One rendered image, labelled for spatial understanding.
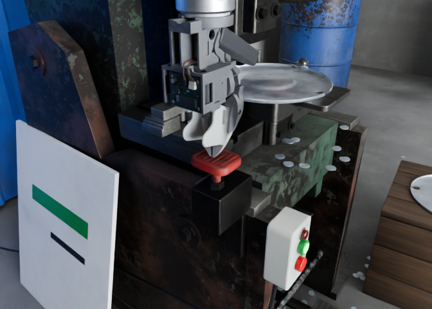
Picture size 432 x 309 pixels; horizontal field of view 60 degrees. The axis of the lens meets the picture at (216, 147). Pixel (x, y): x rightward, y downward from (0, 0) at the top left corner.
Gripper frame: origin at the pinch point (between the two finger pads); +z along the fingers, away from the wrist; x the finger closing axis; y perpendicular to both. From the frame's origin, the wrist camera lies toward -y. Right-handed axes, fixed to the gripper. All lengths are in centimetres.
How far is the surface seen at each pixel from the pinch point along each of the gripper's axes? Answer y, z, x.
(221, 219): 2.5, 11.0, 3.0
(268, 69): -42.2, -0.5, -15.6
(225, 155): -1.1, 1.6, 1.0
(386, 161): -165, 78, -5
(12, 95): -28, 28, -133
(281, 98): -24.5, -0.5, -2.1
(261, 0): -30.2, -18.1, -11.5
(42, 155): -4, 25, -66
